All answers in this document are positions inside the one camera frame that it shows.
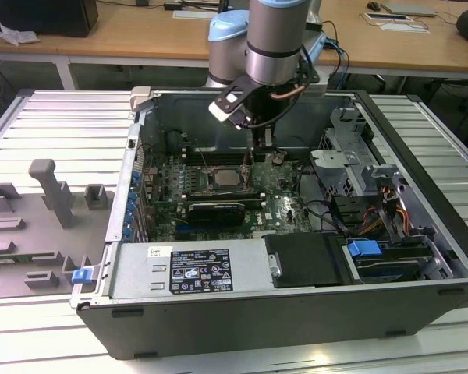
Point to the silver square CPU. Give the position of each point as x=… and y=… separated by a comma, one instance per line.
x=225, y=178

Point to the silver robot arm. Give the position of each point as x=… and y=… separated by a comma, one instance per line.
x=273, y=50

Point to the RAM slot white clips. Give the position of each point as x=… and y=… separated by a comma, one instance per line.
x=253, y=200
x=218, y=152
x=218, y=194

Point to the RAM slot black clips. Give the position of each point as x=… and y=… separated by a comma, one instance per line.
x=218, y=197
x=218, y=161
x=218, y=155
x=218, y=191

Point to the CPU socket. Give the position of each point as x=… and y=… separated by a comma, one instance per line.
x=197, y=183

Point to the blue expansion slot clip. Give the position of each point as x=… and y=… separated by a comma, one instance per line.
x=135, y=180
x=128, y=232
x=130, y=219
x=132, y=203

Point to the silver coin cell battery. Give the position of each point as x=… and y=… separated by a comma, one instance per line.
x=279, y=158

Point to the grey metal drive cage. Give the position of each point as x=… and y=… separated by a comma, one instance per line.
x=347, y=159

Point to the green motherboard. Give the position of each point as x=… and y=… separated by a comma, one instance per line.
x=281, y=210

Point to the black graphics card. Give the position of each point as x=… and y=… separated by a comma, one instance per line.
x=214, y=214

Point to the white paper sheet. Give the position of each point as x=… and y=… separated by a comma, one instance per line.
x=191, y=15

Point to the black power adapter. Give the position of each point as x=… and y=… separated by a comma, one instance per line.
x=172, y=6

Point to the black computer mouse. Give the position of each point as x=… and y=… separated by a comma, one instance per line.
x=372, y=5

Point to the black plastic shroud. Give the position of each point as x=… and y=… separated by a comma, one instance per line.
x=304, y=257

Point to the wooden top desk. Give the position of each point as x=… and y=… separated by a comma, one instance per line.
x=121, y=35

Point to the hard disk in blue carrier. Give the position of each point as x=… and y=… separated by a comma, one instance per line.
x=362, y=248

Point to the flat grey laptop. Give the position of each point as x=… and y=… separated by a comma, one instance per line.
x=407, y=8

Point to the grey power supply unit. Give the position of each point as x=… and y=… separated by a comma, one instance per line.
x=140, y=272

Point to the open black PC case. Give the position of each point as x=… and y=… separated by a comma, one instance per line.
x=257, y=327

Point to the large black box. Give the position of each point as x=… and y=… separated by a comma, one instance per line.
x=43, y=15

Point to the blue plastic tab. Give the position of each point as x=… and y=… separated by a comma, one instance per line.
x=80, y=276

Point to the crumpled white paper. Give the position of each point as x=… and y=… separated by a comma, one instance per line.
x=17, y=36

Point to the grey parts rack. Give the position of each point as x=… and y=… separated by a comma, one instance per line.
x=23, y=233

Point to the green RAM stick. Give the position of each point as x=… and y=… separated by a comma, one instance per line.
x=19, y=258

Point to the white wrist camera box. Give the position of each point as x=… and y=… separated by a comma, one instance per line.
x=222, y=111

